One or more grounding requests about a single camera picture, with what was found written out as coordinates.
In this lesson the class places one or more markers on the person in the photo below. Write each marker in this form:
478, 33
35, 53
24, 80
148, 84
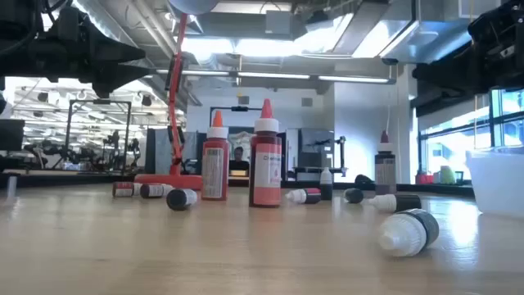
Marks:
238, 157

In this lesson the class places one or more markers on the green object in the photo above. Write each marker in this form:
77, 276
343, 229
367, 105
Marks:
447, 175

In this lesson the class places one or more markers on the black stand with shelf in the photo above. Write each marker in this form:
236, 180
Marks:
342, 151

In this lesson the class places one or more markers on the purple food coloring squeeze bottle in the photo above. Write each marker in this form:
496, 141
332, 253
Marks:
385, 172

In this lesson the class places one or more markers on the red box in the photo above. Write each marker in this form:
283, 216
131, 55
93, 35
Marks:
423, 179

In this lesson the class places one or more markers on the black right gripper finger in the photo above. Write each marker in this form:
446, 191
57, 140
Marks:
450, 75
503, 20

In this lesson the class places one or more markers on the grey partition panel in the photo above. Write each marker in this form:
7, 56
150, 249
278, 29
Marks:
161, 151

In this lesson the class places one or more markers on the black aluminium table frame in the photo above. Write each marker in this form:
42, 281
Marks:
442, 189

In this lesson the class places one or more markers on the red desk lamp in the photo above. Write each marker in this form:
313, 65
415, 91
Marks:
172, 182

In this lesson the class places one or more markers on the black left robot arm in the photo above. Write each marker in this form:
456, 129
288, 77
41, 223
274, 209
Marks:
16, 16

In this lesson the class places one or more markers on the silver ventilation duct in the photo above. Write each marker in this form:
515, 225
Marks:
409, 37

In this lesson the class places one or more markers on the white cloth cover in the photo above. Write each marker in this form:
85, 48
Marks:
244, 137

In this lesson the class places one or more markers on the black dome object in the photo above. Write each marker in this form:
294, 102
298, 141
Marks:
363, 179

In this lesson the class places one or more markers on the red food coloring squeeze bottle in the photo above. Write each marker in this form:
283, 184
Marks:
266, 172

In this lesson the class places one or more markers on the long ceiling light fixture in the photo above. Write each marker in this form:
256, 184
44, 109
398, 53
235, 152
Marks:
274, 75

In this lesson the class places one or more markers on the black monitor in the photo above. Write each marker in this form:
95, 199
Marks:
11, 135

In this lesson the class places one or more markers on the grey metal cabinet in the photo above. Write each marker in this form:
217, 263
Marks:
317, 157

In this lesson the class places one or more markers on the black rig frame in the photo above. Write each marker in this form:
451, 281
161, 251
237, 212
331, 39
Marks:
118, 102
239, 109

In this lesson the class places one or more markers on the small food coloring dropper bottle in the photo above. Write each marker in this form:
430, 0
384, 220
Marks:
353, 196
397, 202
405, 233
123, 189
155, 191
305, 196
180, 199
326, 184

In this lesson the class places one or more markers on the grey metal post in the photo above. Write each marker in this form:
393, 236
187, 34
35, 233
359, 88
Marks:
11, 184

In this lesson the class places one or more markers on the grey ceiling box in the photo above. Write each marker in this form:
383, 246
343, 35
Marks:
278, 22

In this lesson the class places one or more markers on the clear plastic bin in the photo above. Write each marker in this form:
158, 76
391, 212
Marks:
499, 184

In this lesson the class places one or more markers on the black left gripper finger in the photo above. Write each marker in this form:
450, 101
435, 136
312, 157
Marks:
114, 51
114, 75

